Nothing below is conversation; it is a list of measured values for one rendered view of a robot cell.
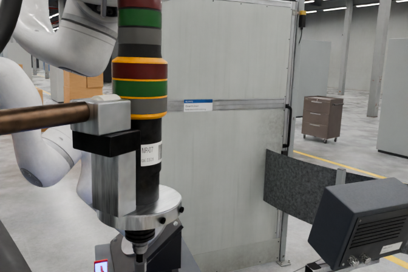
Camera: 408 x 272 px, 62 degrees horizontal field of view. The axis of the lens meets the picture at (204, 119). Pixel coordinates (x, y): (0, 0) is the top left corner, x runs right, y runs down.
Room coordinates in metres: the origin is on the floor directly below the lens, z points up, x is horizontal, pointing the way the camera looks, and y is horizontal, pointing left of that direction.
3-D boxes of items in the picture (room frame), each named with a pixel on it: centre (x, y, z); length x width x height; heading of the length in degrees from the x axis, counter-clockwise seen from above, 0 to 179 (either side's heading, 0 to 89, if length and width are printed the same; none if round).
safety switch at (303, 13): (2.49, -0.64, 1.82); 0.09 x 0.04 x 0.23; 113
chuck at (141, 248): (0.27, 0.05, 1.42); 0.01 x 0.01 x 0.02
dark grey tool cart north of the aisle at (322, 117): (6.99, -2.45, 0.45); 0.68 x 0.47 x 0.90; 38
